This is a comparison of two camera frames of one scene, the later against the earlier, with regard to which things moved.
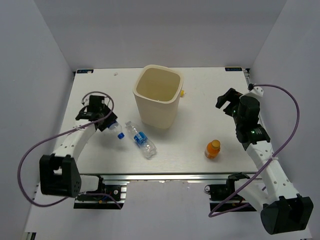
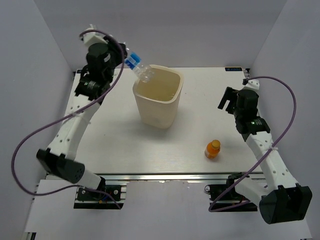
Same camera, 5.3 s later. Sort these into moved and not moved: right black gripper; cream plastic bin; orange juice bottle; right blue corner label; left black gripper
Moved: left black gripper
Not moved: right black gripper; right blue corner label; orange juice bottle; cream plastic bin
